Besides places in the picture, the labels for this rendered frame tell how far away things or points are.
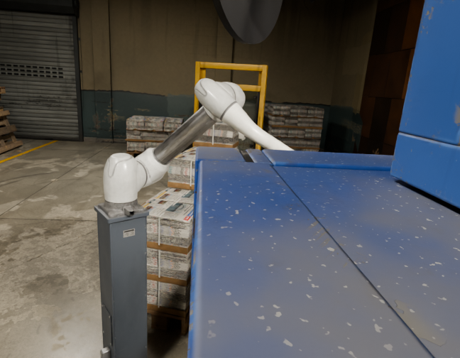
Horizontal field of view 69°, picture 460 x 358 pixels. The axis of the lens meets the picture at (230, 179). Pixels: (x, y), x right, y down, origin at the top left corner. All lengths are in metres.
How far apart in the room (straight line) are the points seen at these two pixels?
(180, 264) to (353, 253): 2.03
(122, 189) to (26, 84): 8.38
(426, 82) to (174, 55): 8.76
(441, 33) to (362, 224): 0.16
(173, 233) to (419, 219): 1.91
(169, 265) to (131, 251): 0.51
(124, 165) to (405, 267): 1.51
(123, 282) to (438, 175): 1.66
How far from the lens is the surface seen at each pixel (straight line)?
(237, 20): 0.37
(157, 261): 2.24
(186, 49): 8.99
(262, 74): 3.49
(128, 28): 9.21
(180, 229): 2.07
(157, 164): 1.73
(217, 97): 1.36
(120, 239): 1.70
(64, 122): 9.62
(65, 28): 9.55
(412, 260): 0.19
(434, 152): 0.29
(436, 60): 0.30
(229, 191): 0.23
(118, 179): 1.62
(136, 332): 2.03
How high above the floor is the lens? 1.62
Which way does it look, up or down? 15 degrees down
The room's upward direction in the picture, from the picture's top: 4 degrees clockwise
